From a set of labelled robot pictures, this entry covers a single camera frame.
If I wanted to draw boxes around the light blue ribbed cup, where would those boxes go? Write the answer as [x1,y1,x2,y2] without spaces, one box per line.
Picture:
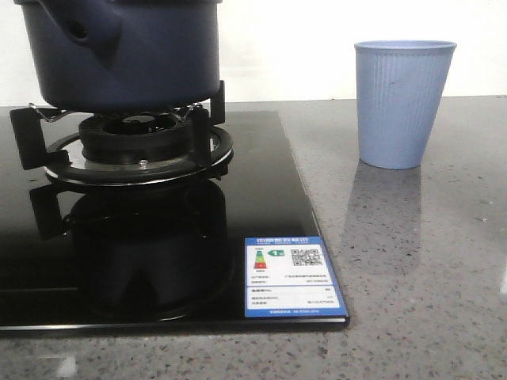
[354,40,456,169]

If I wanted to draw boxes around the black pot support grate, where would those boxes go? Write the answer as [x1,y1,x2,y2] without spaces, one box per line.
[10,85,234,188]

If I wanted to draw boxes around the dark blue cooking pot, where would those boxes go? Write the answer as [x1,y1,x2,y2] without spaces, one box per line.
[20,1,219,112]

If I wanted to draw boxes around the blue energy label sticker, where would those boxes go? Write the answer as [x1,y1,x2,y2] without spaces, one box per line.
[244,236,349,323]

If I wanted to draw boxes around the black gas burner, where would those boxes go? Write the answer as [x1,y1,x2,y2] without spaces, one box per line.
[79,115,192,164]

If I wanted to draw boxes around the black glass gas stove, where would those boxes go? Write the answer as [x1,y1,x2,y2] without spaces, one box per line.
[1,112,349,336]

